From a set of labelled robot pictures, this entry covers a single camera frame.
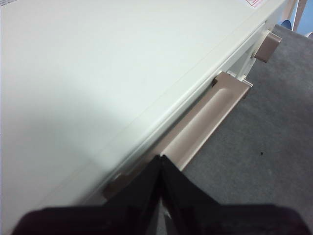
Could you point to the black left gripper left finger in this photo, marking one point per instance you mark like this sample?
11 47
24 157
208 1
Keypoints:
110 220

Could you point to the cream Toshiba toaster oven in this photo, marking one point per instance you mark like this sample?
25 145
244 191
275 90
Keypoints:
97 73

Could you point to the pale pink furniture frame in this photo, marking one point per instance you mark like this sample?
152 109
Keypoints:
299 12

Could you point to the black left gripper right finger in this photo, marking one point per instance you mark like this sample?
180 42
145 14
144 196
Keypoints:
220 220

